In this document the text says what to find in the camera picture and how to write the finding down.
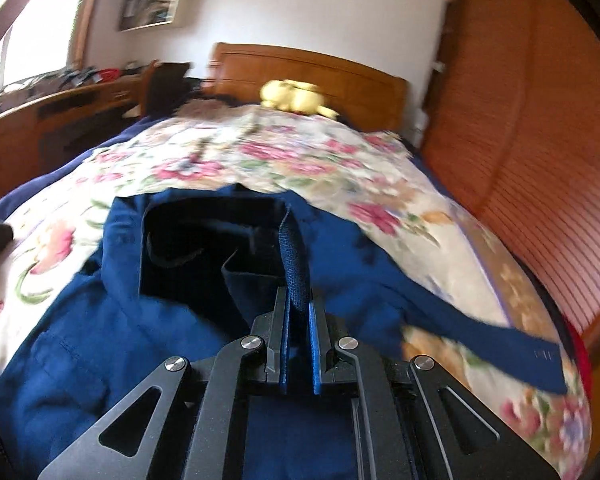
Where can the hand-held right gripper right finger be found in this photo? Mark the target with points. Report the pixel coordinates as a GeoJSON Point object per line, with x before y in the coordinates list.
{"type": "Point", "coordinates": [315, 347]}

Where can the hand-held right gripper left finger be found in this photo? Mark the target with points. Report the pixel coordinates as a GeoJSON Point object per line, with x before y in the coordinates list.
{"type": "Point", "coordinates": [285, 345]}

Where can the blue jacket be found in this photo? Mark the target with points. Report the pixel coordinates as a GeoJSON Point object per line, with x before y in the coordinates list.
{"type": "Point", "coordinates": [105, 360]}

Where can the floral blanket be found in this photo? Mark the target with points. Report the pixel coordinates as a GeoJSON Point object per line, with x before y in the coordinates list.
{"type": "Point", "coordinates": [305, 160]}

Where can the yellow plush toy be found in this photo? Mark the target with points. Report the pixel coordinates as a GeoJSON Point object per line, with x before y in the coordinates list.
{"type": "Point", "coordinates": [290, 95]}

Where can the red cloth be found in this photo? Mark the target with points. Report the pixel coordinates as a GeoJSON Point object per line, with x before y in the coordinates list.
{"type": "Point", "coordinates": [580, 355]}

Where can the wooden headboard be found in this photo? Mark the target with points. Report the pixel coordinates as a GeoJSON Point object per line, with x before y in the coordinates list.
{"type": "Point", "coordinates": [330, 75]}

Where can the navy bed sheet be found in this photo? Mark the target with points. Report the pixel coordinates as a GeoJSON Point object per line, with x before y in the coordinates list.
{"type": "Point", "coordinates": [80, 160]}

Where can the dark wooden chair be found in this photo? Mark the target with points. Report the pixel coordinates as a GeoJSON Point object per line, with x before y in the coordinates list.
{"type": "Point", "coordinates": [165, 90]}

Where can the wooden slatted wardrobe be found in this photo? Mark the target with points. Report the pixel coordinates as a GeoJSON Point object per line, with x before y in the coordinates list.
{"type": "Point", "coordinates": [530, 135]}

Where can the red round item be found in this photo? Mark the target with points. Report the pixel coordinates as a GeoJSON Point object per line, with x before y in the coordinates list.
{"type": "Point", "coordinates": [107, 74]}

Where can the wooden desk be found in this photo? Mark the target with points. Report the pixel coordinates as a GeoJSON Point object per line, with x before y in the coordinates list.
{"type": "Point", "coordinates": [10, 150]}

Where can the window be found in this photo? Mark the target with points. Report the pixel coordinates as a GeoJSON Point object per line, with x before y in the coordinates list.
{"type": "Point", "coordinates": [35, 45]}

